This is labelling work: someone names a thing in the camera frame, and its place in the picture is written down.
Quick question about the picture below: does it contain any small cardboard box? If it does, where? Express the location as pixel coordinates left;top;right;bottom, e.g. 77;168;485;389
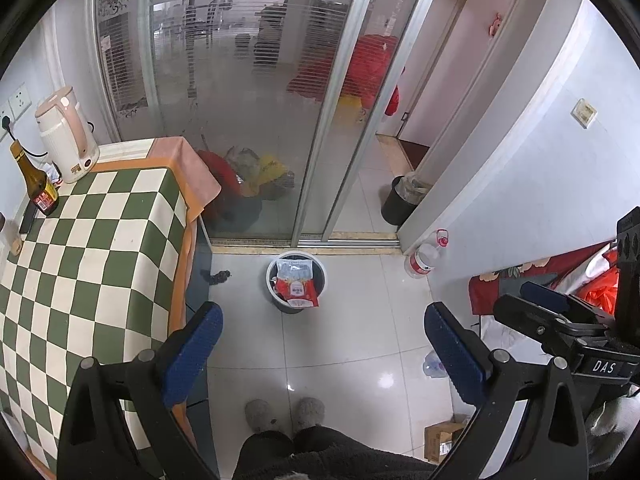
424;414;473;462

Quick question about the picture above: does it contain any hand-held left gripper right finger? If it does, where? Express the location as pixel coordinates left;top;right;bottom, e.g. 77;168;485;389
424;301;590;480

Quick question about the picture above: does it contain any dark sauce bottle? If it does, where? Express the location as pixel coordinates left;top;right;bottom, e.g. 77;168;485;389
10;140;61;217

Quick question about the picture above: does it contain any large clear water bottle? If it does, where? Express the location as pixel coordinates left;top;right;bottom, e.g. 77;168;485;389
404;229;451;281

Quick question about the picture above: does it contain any person's right forearm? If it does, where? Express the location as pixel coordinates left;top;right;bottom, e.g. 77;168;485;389
585;399;640;473

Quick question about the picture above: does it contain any orange plastic bag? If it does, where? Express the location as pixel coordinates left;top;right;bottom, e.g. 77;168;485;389
577;250;621;313

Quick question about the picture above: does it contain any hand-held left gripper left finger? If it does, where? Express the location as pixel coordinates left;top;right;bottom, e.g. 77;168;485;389
57;301;225;480

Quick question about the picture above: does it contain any black waste bin white rim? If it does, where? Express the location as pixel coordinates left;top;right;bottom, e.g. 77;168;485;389
266;252;328;315

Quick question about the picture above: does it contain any brown lid spice jar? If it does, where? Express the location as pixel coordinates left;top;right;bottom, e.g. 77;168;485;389
0;211;23;257

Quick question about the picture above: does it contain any grey fluffy slipper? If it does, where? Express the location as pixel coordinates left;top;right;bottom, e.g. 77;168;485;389
294;397;327;431
244;399;278;433

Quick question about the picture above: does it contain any clear plastic packet blue print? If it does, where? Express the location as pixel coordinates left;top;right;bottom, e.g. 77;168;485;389
275;255;315;283

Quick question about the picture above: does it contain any green white checkered tablecloth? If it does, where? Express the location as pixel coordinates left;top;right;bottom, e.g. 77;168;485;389
0;136;223;476

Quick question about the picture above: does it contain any beige wall switch plate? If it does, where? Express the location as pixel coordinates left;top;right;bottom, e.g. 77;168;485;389
571;98;598;129

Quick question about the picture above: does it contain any person's leg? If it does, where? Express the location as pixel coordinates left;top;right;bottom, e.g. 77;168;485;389
232;430;296;480
292;427;441;480

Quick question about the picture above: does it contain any person's right leg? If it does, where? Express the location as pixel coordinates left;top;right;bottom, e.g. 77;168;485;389
292;427;441;480

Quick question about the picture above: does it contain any red floral cloth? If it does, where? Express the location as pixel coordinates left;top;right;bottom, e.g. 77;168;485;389
469;241;618;316

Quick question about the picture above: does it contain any black power cable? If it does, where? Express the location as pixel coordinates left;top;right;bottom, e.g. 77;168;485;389
0;115;56;161

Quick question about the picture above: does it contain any person's left leg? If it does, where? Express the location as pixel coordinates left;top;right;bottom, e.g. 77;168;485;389
232;430;296;480

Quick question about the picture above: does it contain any yellow plastic bag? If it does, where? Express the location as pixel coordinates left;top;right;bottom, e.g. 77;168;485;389
247;152;288;196

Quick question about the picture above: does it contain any white door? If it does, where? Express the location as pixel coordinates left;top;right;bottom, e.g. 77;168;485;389
397;0;526;146

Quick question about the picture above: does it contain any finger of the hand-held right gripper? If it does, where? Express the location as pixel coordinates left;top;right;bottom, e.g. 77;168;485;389
492;294;616;358
520;281;616;322

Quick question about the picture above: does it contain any small clear plastic bottle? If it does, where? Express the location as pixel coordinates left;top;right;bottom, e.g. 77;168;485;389
422;351;448;378

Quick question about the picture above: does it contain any red snack packet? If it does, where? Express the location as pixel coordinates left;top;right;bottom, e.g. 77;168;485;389
274;277;321;309

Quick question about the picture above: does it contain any pink white electric kettle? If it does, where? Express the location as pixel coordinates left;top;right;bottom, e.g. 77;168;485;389
34;86;101;184

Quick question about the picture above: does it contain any red plastic bag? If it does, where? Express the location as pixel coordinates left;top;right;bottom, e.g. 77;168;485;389
196;149;243;201

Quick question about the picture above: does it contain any frosted glass sliding door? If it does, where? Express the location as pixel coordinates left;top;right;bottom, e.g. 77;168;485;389
85;0;451;246

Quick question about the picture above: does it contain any black bin grey liner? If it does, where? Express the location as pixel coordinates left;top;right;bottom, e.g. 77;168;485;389
381;172;433;227

